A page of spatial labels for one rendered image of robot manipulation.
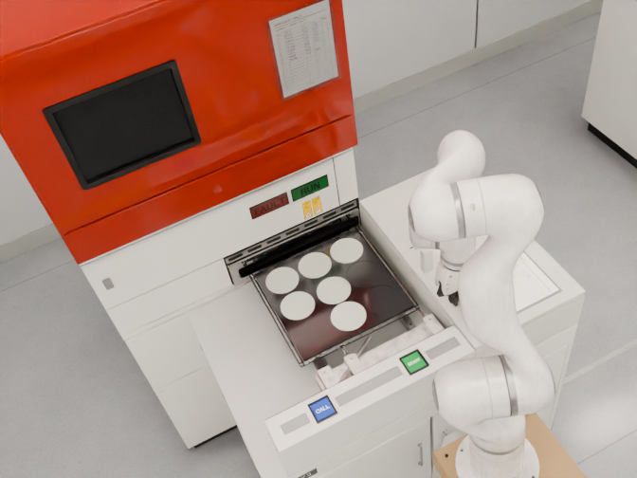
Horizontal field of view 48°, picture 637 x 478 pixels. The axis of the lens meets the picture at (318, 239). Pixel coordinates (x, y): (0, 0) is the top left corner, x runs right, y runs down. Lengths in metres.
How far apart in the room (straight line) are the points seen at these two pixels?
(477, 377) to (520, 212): 0.35
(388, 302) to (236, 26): 0.87
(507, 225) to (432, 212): 0.13
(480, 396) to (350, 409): 0.47
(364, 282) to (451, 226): 0.88
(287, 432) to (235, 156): 0.70
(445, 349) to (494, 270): 0.62
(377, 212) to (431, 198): 0.95
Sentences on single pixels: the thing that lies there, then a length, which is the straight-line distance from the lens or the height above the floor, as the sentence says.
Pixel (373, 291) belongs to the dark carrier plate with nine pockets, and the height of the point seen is 0.90.
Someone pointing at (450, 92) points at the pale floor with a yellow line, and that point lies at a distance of 4.17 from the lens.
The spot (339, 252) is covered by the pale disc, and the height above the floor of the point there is 0.90.
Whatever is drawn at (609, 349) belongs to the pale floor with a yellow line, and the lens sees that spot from 3.09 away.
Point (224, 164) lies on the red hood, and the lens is 1.83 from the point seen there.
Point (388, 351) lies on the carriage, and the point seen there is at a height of 0.88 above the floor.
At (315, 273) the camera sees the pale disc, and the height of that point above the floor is 0.90.
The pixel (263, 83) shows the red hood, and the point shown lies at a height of 1.53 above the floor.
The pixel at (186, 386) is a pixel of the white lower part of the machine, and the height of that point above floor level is 0.46.
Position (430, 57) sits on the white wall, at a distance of 4.16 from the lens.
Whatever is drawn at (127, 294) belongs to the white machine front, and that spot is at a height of 1.00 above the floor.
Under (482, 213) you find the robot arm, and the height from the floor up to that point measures 1.64.
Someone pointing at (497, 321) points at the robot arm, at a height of 1.45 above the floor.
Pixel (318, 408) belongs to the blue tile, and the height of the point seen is 0.96.
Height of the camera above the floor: 2.53
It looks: 48 degrees down
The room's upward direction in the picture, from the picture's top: 11 degrees counter-clockwise
